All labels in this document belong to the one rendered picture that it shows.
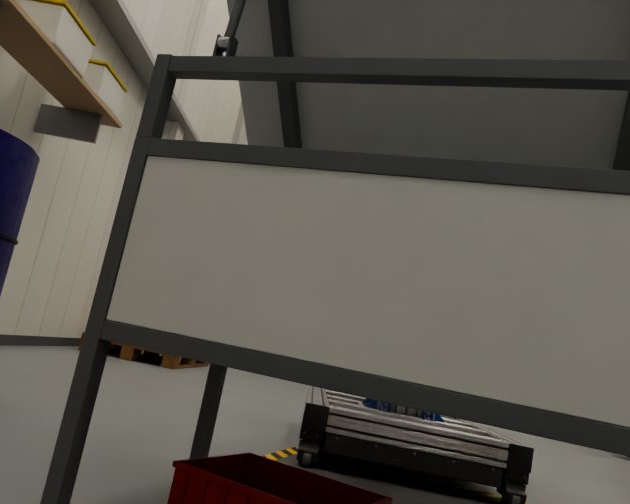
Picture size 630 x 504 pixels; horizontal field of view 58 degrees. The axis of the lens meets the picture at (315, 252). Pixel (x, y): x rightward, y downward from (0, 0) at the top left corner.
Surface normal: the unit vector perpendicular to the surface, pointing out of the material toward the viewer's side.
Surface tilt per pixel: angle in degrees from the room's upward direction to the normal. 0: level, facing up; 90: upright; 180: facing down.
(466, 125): 134
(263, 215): 90
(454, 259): 90
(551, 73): 90
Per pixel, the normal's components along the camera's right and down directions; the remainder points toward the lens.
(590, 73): -0.31, -0.22
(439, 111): -0.36, 0.51
